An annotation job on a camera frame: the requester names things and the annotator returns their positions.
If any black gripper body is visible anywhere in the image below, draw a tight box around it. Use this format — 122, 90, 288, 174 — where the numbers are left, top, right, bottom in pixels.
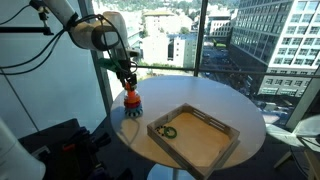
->
114, 57, 138, 83

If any orange toy rod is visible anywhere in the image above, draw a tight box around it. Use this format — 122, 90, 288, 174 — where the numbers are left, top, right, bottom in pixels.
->
125, 83, 139, 101

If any shallow wooden crate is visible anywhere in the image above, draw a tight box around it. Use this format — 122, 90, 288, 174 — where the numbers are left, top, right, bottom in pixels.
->
146, 102, 241, 180

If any blue black clamp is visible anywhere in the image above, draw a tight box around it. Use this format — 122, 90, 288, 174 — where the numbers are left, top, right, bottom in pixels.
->
87, 164, 134, 180

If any white rounded cylinder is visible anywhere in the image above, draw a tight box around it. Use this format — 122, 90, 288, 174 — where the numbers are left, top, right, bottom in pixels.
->
0, 117, 47, 180

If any white chair metal base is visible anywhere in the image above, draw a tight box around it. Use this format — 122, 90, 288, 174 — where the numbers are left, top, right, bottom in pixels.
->
265, 114, 320, 180

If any orange toy ring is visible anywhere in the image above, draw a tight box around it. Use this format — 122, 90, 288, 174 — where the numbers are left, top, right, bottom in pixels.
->
124, 92, 141, 104

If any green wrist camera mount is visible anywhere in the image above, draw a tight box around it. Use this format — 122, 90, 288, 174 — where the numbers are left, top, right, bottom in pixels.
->
97, 57, 130, 74

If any blue toy ring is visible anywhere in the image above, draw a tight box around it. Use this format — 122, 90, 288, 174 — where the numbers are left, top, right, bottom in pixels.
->
123, 105, 144, 114

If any black white striped ring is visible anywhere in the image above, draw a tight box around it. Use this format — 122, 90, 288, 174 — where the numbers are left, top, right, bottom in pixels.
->
124, 108, 144, 119

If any black beaded ring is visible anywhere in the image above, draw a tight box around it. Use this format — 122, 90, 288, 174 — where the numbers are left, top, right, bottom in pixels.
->
154, 124, 167, 137

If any dark green toy ring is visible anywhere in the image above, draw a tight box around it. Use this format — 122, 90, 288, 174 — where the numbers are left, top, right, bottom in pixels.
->
163, 125, 179, 140

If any window frame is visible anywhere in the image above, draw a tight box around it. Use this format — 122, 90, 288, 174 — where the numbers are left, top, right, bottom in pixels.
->
77, 0, 320, 132

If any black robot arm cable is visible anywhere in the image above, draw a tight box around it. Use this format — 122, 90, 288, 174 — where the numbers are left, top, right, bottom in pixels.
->
0, 13, 138, 78

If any white table pedestal base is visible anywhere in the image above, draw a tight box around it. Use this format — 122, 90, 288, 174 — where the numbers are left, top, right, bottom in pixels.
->
146, 163, 198, 180

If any camera on boom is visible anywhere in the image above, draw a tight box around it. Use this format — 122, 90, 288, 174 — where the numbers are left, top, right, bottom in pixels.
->
28, 0, 51, 14

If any black camera boom stand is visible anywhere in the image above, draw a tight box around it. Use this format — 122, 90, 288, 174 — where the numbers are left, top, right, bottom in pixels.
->
0, 11, 55, 37

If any thin black camera cable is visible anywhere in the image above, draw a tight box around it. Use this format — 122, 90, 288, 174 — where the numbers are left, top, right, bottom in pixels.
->
0, 3, 32, 27

